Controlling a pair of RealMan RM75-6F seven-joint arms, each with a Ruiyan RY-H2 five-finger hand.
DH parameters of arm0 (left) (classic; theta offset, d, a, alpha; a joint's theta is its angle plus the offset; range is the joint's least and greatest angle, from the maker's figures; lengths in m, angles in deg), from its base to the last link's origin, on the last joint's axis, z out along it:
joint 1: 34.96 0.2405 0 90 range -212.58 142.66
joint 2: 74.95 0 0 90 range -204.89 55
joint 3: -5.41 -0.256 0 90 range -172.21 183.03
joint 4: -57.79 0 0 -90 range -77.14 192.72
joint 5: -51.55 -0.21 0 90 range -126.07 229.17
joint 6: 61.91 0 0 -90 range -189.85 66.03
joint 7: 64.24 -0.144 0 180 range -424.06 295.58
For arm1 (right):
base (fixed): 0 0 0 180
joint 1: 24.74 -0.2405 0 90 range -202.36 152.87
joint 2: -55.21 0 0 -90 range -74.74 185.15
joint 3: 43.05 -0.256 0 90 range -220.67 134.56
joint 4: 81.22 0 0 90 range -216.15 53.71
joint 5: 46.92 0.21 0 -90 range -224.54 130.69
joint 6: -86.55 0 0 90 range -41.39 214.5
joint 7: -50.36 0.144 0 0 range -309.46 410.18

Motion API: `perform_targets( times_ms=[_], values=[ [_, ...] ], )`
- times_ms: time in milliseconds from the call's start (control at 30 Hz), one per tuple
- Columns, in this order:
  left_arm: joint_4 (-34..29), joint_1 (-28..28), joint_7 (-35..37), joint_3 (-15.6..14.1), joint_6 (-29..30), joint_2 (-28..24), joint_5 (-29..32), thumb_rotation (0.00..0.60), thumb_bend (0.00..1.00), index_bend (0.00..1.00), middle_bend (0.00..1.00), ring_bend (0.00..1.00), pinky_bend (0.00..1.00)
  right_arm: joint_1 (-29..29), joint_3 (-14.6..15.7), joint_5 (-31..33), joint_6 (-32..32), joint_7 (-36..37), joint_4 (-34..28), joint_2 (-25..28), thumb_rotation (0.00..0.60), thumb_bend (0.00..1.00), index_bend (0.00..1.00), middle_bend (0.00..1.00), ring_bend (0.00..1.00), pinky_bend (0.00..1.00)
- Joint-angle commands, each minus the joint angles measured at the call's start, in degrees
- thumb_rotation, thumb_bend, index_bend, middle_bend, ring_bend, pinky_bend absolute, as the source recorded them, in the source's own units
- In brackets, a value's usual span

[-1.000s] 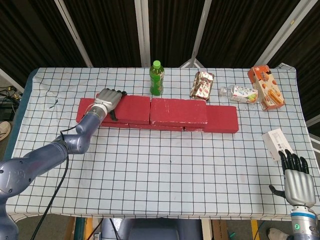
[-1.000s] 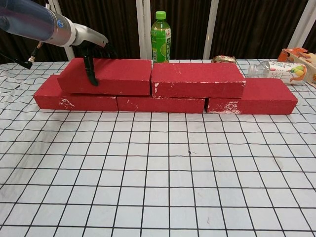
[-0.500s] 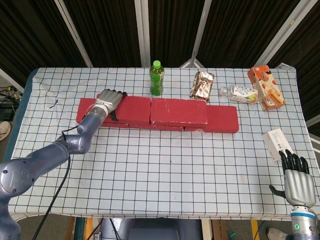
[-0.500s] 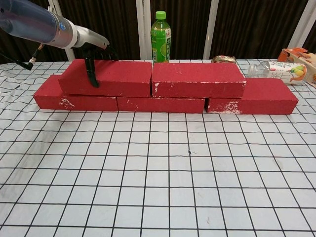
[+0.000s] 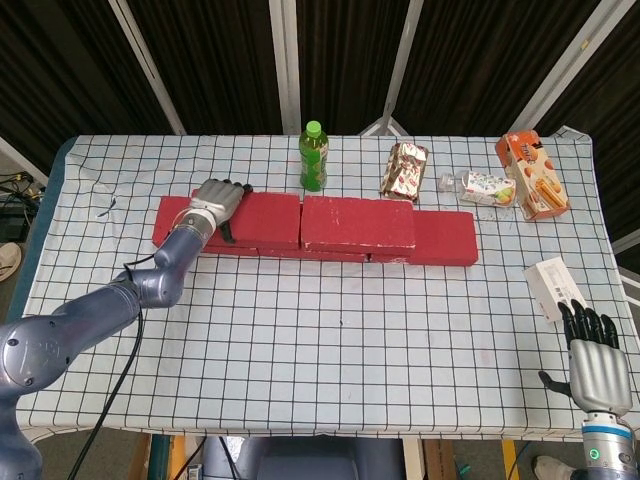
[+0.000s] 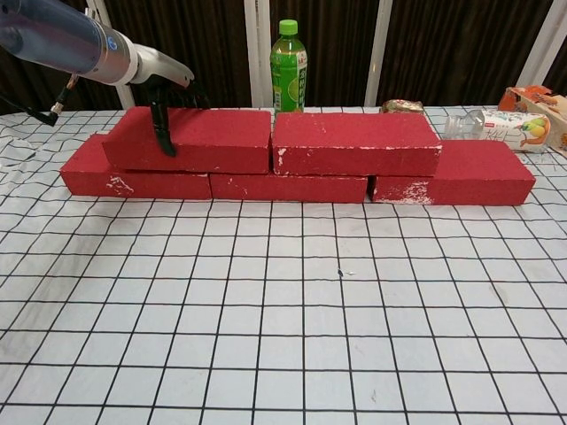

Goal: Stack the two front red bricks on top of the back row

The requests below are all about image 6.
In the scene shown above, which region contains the left arm cable connector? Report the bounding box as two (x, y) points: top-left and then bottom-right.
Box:
(0, 73), (82, 128)

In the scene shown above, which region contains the white metal frame post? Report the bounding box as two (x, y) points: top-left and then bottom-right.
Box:
(86, 0), (136, 110)
(365, 0), (394, 107)
(244, 0), (272, 107)
(516, 0), (567, 89)

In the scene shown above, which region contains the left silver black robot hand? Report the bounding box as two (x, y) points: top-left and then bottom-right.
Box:
(130, 42), (212, 158)

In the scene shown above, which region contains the white black checkered tablecloth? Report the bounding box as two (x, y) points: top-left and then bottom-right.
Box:
(0, 105), (567, 425)

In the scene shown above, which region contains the green tea bottle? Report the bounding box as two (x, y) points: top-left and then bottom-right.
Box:
(269, 19), (308, 114)

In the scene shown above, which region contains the clear bottle with fruit label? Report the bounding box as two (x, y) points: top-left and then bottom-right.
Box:
(444, 109), (552, 154)

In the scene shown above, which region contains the red foam brick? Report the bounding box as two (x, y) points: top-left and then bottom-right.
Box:
(369, 140), (537, 207)
(59, 134), (213, 201)
(101, 106), (272, 175)
(271, 112), (443, 177)
(209, 172), (369, 203)

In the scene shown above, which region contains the gold foil snack packet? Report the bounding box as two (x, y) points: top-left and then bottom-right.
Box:
(381, 99), (425, 117)

